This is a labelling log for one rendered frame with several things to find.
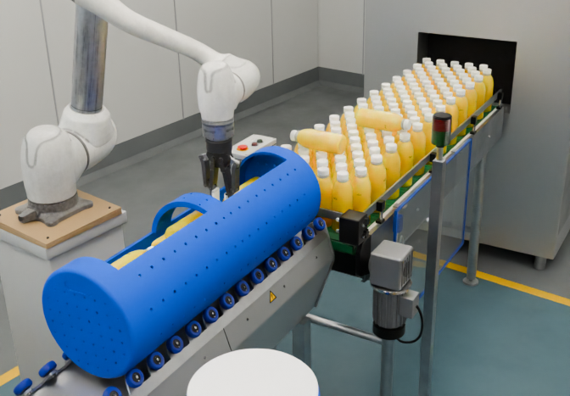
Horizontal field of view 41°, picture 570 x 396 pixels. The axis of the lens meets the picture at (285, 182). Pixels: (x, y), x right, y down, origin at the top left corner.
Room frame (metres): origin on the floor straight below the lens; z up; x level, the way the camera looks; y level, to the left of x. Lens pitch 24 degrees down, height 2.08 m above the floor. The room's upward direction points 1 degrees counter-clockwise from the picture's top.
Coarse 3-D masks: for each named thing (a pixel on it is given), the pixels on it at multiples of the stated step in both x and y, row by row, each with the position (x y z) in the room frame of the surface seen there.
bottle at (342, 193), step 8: (336, 184) 2.29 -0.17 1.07; (344, 184) 2.28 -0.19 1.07; (336, 192) 2.28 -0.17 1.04; (344, 192) 2.27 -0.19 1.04; (352, 192) 2.29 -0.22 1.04; (336, 200) 2.28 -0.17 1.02; (344, 200) 2.27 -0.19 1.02; (352, 200) 2.29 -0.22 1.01; (336, 208) 2.28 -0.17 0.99; (344, 208) 2.27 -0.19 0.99; (352, 208) 2.29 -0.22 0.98; (336, 224) 2.28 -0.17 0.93
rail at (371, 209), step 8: (496, 96) 3.53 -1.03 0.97; (488, 104) 3.41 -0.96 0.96; (480, 112) 3.31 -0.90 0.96; (456, 128) 3.05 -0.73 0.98; (464, 128) 3.12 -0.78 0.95; (424, 160) 2.72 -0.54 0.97; (416, 168) 2.65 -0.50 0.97; (408, 176) 2.58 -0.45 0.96; (400, 184) 2.52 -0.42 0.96; (384, 192) 2.41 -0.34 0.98; (392, 192) 2.46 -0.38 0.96; (376, 200) 2.35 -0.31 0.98; (368, 208) 2.29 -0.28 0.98; (376, 208) 2.34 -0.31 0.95
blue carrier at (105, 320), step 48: (192, 192) 1.89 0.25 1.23; (240, 192) 1.91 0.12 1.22; (288, 192) 2.02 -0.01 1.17; (144, 240) 1.85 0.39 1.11; (192, 240) 1.67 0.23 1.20; (240, 240) 1.78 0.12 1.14; (288, 240) 2.04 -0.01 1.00; (48, 288) 1.52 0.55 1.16; (96, 288) 1.44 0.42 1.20; (144, 288) 1.49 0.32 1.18; (192, 288) 1.59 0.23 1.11; (96, 336) 1.46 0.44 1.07; (144, 336) 1.43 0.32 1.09
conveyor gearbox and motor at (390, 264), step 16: (384, 240) 2.29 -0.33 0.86; (384, 256) 2.18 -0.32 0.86; (400, 256) 2.17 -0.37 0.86; (384, 272) 2.17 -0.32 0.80; (400, 272) 2.15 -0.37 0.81; (384, 288) 2.18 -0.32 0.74; (400, 288) 2.15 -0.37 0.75; (384, 304) 2.18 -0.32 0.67; (400, 304) 2.17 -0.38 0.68; (416, 304) 2.18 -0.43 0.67; (384, 320) 2.18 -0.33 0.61; (400, 320) 2.18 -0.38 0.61; (384, 336) 2.17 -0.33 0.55; (400, 336) 2.18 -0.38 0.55
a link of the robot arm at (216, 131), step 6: (228, 120) 2.00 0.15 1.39; (204, 126) 2.00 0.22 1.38; (210, 126) 1.99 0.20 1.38; (216, 126) 1.99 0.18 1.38; (222, 126) 1.99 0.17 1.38; (228, 126) 2.00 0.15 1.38; (204, 132) 2.01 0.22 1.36; (210, 132) 2.00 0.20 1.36; (216, 132) 1.99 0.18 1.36; (222, 132) 1.99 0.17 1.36; (228, 132) 2.00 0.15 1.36; (210, 138) 2.00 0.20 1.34; (216, 138) 1.99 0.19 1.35; (222, 138) 1.99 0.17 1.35
